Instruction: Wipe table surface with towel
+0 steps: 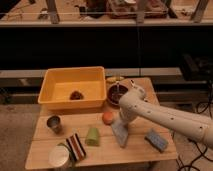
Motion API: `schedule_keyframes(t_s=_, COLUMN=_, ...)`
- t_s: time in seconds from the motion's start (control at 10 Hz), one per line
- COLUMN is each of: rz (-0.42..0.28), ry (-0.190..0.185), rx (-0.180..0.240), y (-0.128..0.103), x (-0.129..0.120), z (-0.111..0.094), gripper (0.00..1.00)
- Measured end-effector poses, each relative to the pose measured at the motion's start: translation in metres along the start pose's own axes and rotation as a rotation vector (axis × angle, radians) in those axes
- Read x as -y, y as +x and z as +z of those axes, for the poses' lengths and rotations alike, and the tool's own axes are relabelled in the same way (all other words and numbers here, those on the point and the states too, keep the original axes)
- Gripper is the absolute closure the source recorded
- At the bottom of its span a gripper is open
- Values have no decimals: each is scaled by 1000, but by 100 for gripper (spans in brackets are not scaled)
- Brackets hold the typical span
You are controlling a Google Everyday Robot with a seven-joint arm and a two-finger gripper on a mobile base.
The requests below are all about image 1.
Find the grey cloth towel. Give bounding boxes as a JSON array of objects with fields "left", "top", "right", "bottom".
[{"left": 111, "top": 119, "right": 129, "bottom": 148}]

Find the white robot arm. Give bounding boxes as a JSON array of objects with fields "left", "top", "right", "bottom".
[{"left": 119, "top": 88, "right": 213, "bottom": 149}]

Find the yellow banana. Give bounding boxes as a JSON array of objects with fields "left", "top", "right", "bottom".
[{"left": 106, "top": 76, "right": 124, "bottom": 84}]

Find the dark brown bowl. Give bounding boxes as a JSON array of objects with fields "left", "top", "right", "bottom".
[{"left": 107, "top": 85, "right": 128, "bottom": 106}]

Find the utensil in bowl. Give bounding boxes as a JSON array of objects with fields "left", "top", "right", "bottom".
[{"left": 116, "top": 82, "right": 120, "bottom": 95}]

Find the white spoon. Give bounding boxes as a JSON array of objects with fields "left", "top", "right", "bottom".
[{"left": 130, "top": 79, "right": 138, "bottom": 89}]

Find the orange fruit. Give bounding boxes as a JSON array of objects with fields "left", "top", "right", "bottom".
[{"left": 102, "top": 112, "right": 114, "bottom": 125}]

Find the brown object in bin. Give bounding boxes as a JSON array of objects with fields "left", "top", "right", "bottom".
[{"left": 70, "top": 91, "right": 84, "bottom": 100}]

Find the yellow plastic bin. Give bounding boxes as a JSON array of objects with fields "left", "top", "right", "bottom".
[{"left": 38, "top": 66, "right": 107, "bottom": 110}]

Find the wooden table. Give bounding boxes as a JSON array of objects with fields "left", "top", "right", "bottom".
[{"left": 24, "top": 77, "right": 179, "bottom": 171}]

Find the green rolled cloth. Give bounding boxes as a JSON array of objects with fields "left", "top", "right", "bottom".
[{"left": 85, "top": 127, "right": 100, "bottom": 146}]

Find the small metal cup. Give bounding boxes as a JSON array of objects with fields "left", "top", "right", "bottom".
[{"left": 46, "top": 115, "right": 62, "bottom": 134}]

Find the blue sponge block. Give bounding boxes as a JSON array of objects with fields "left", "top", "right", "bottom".
[{"left": 145, "top": 129, "right": 168, "bottom": 153}]

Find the large silver can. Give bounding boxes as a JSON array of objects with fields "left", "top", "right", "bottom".
[{"left": 48, "top": 145, "right": 71, "bottom": 169}]

